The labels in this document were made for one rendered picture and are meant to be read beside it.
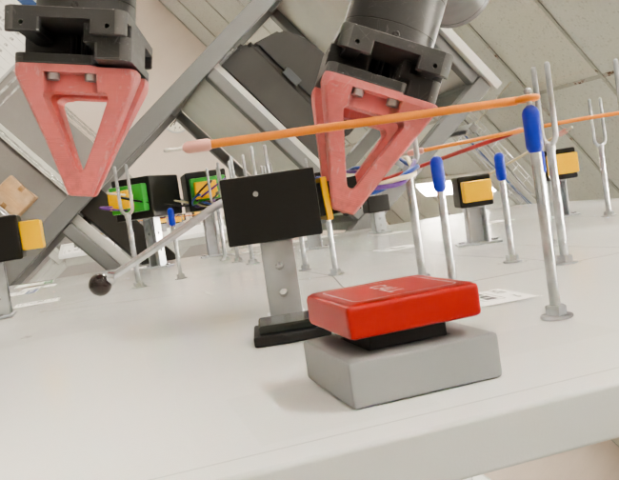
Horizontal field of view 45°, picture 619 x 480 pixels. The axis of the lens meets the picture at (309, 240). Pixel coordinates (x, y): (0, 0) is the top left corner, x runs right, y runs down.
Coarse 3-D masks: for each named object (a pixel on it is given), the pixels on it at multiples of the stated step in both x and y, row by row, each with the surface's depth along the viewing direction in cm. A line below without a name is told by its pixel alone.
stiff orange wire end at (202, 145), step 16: (528, 96) 34; (416, 112) 34; (432, 112) 34; (448, 112) 34; (304, 128) 34; (320, 128) 34; (336, 128) 34; (352, 128) 34; (192, 144) 33; (208, 144) 33; (224, 144) 33; (240, 144) 34
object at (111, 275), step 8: (256, 192) 43; (208, 208) 45; (216, 208) 45; (200, 216) 45; (184, 224) 45; (192, 224) 45; (176, 232) 45; (184, 232) 45; (160, 240) 45; (168, 240) 45; (152, 248) 45; (160, 248) 45; (136, 256) 45; (144, 256) 45; (128, 264) 45; (136, 264) 45; (112, 272) 45; (120, 272) 45; (112, 280) 45
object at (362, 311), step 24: (360, 288) 29; (384, 288) 28; (408, 288) 27; (432, 288) 26; (456, 288) 26; (312, 312) 29; (336, 312) 26; (360, 312) 25; (384, 312) 25; (408, 312) 25; (432, 312) 26; (456, 312) 26; (480, 312) 26; (360, 336) 25; (384, 336) 26; (408, 336) 26; (432, 336) 27
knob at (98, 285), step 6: (96, 276) 45; (102, 276) 45; (90, 282) 45; (96, 282) 45; (102, 282) 45; (108, 282) 45; (90, 288) 45; (96, 288) 45; (102, 288) 45; (108, 288) 45; (96, 294) 45; (102, 294) 45
